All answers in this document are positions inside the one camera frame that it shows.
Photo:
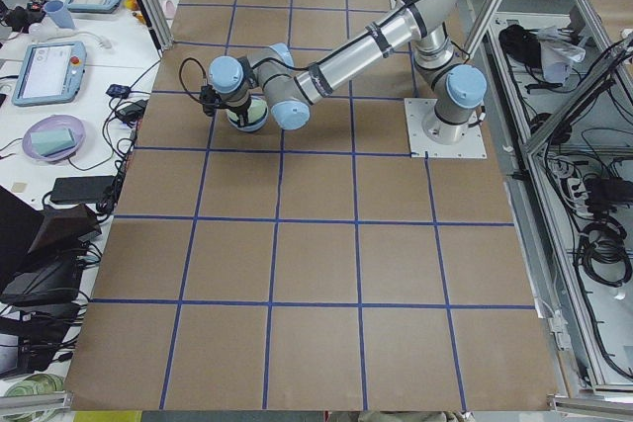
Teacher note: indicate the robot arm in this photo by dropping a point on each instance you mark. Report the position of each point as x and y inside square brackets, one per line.
[267, 83]

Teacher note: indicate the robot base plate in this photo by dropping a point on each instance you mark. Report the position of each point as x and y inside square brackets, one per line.
[429, 137]

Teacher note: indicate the black phone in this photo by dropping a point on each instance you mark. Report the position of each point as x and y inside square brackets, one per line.
[81, 190]

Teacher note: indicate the green bowl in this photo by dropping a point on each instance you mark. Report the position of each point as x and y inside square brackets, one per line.
[258, 109]

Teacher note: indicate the blue bowl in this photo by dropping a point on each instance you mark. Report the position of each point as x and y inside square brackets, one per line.
[250, 127]

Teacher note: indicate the green sponge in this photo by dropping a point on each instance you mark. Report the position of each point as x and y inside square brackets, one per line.
[51, 141]

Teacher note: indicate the blue plastic cup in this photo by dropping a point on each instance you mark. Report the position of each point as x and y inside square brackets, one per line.
[58, 12]

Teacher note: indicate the lower teach pendant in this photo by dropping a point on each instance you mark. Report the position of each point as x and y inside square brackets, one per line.
[51, 73]

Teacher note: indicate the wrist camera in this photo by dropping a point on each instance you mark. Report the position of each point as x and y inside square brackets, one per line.
[208, 99]

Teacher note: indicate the green plates stack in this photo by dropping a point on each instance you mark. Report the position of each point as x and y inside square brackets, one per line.
[36, 384]

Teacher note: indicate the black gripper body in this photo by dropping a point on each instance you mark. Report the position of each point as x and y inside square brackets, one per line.
[239, 109]

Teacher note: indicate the purple plate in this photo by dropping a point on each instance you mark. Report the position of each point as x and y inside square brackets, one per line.
[52, 122]

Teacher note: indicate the small blue black device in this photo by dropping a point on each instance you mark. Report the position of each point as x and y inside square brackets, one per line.
[118, 91]

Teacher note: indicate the black power adapter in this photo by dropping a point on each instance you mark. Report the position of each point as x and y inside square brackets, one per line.
[131, 112]

